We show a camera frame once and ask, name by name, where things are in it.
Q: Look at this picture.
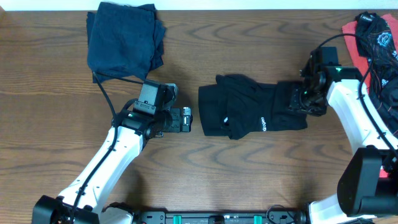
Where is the plain black t-shirt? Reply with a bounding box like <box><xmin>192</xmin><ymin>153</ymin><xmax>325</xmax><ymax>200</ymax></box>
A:
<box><xmin>198</xmin><ymin>74</ymin><xmax>307</xmax><ymax>140</ymax></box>

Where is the red garment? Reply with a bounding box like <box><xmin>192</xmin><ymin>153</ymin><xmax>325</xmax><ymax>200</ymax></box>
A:
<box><xmin>342</xmin><ymin>14</ymin><xmax>397</xmax><ymax>94</ymax></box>

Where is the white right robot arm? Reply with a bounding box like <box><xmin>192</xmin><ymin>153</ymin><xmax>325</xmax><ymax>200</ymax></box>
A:
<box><xmin>290</xmin><ymin>66</ymin><xmax>397</xmax><ymax>223</ymax></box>

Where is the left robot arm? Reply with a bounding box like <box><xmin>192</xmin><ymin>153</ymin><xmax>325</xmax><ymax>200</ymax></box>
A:
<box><xmin>32</xmin><ymin>107</ymin><xmax>192</xmax><ymax>223</ymax></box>

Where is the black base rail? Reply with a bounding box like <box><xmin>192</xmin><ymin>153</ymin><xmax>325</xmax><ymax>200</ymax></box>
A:
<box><xmin>133</xmin><ymin>208</ymin><xmax>309</xmax><ymax>224</ymax></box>

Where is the folded dark blue garment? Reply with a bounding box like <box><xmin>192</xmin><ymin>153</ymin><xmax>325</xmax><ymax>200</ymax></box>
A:
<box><xmin>86</xmin><ymin>2</ymin><xmax>166</xmax><ymax>83</ymax></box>

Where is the black patterned jersey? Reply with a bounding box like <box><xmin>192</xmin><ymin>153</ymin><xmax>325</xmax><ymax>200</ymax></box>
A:
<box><xmin>355</xmin><ymin>12</ymin><xmax>397</xmax><ymax>136</ymax></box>

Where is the black right base cable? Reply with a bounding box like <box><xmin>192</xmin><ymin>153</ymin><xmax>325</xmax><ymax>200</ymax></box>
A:
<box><xmin>266</xmin><ymin>204</ymin><xmax>299</xmax><ymax>224</ymax></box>

